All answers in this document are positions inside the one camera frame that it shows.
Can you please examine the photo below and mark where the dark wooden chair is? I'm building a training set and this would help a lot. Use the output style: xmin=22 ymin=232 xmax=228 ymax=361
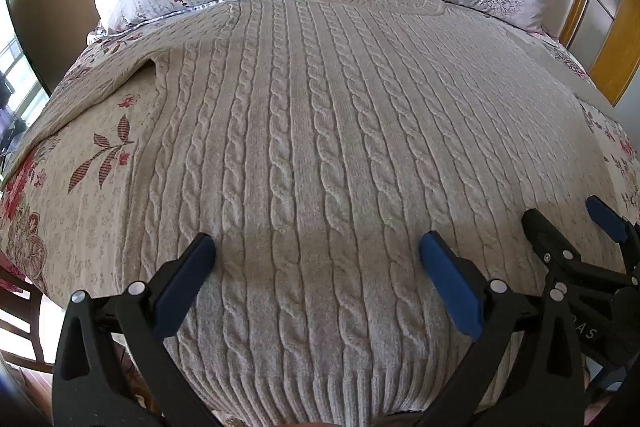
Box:
xmin=0 ymin=252 xmax=66 ymax=378

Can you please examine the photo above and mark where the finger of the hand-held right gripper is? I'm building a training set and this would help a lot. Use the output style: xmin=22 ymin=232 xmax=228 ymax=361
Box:
xmin=586 ymin=196 xmax=640 ymax=260
xmin=521 ymin=208 xmax=587 ymax=290

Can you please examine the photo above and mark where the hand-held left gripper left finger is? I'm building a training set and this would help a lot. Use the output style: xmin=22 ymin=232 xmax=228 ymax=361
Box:
xmin=54 ymin=232 xmax=226 ymax=427

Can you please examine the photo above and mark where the floral bed sheet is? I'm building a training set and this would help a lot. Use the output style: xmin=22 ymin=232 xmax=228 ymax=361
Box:
xmin=0 ymin=22 xmax=640 ymax=303

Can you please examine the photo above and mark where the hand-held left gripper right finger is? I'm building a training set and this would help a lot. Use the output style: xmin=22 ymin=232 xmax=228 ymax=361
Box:
xmin=419 ymin=231 xmax=587 ymax=427

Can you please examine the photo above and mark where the beige cable-knit sweater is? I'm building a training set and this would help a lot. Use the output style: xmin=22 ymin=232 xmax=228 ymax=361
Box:
xmin=0 ymin=0 xmax=632 ymax=414

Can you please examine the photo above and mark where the wooden headboard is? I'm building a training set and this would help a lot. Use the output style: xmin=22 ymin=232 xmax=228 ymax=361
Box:
xmin=557 ymin=0 xmax=640 ymax=108

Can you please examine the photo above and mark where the bright window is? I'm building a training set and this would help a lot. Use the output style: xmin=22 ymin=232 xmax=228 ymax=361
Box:
xmin=0 ymin=37 xmax=38 ymax=162

